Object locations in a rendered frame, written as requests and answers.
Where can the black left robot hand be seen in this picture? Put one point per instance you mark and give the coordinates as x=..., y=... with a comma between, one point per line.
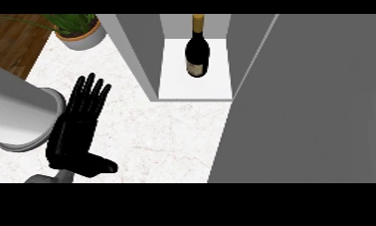
x=78, y=127

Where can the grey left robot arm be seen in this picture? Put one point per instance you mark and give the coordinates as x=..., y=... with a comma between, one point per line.
x=52, y=177

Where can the grey open cabinet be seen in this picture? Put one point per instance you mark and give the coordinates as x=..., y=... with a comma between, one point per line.
x=191, y=70

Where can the dark wine bottle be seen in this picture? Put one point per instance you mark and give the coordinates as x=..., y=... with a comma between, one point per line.
x=196, y=54

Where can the dark grey cabinet door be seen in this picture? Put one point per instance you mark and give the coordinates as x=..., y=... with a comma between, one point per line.
x=303, y=104

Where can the pale grey round appliance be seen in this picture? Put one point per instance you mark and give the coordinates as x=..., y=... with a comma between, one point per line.
x=24, y=113

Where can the green potted plant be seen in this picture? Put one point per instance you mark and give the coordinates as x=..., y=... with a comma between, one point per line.
x=78, y=29

